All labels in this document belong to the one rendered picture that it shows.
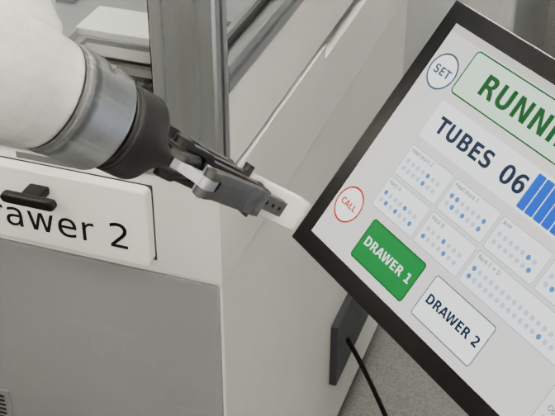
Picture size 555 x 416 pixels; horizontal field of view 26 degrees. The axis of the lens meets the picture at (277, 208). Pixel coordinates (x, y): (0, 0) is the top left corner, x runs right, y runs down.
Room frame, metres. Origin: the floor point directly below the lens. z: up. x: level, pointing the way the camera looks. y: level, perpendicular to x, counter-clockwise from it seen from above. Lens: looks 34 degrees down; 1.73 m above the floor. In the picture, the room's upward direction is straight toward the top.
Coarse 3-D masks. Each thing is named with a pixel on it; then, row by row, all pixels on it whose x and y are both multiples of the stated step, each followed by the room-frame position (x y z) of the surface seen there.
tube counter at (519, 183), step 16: (512, 160) 0.98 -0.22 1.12; (528, 160) 0.96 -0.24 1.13; (496, 176) 0.97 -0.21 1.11; (512, 176) 0.96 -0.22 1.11; (528, 176) 0.95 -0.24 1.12; (544, 176) 0.94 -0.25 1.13; (496, 192) 0.96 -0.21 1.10; (512, 192) 0.95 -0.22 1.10; (528, 192) 0.94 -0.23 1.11; (544, 192) 0.93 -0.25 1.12; (528, 208) 0.92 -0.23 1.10; (544, 208) 0.91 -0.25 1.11; (544, 224) 0.90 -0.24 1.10
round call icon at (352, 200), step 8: (352, 184) 1.08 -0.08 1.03; (344, 192) 1.07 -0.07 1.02; (352, 192) 1.07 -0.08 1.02; (360, 192) 1.06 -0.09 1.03; (336, 200) 1.07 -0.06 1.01; (344, 200) 1.07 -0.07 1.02; (352, 200) 1.06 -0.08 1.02; (360, 200) 1.05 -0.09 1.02; (368, 200) 1.05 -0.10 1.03; (328, 208) 1.07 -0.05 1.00; (336, 208) 1.06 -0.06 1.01; (344, 208) 1.06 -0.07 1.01; (352, 208) 1.05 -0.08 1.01; (360, 208) 1.04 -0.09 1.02; (336, 216) 1.06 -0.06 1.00; (344, 216) 1.05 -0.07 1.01; (352, 216) 1.04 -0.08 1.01; (344, 224) 1.04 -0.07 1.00; (352, 224) 1.04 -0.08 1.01
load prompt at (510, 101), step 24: (480, 72) 1.08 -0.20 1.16; (504, 72) 1.06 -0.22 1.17; (456, 96) 1.08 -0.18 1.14; (480, 96) 1.06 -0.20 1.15; (504, 96) 1.04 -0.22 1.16; (528, 96) 1.02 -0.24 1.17; (504, 120) 1.02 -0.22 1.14; (528, 120) 1.00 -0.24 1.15; (552, 120) 0.98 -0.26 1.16; (528, 144) 0.98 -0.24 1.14; (552, 144) 0.96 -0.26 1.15
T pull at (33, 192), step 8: (32, 184) 1.26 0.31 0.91; (8, 192) 1.24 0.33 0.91; (16, 192) 1.24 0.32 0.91; (24, 192) 1.24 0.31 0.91; (32, 192) 1.24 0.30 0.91; (40, 192) 1.24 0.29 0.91; (48, 192) 1.25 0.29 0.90; (8, 200) 1.23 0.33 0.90; (16, 200) 1.23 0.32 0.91; (24, 200) 1.23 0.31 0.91; (32, 200) 1.22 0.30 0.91; (40, 200) 1.22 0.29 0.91; (48, 200) 1.22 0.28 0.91; (40, 208) 1.22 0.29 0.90; (48, 208) 1.21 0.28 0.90
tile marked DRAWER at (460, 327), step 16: (432, 288) 0.92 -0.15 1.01; (448, 288) 0.91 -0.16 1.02; (416, 304) 0.92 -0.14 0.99; (432, 304) 0.91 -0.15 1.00; (448, 304) 0.90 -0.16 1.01; (464, 304) 0.89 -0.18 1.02; (432, 320) 0.89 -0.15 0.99; (448, 320) 0.88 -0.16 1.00; (464, 320) 0.87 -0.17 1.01; (480, 320) 0.86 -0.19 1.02; (448, 336) 0.87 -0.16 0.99; (464, 336) 0.86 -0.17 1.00; (480, 336) 0.85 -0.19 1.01; (464, 352) 0.85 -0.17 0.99
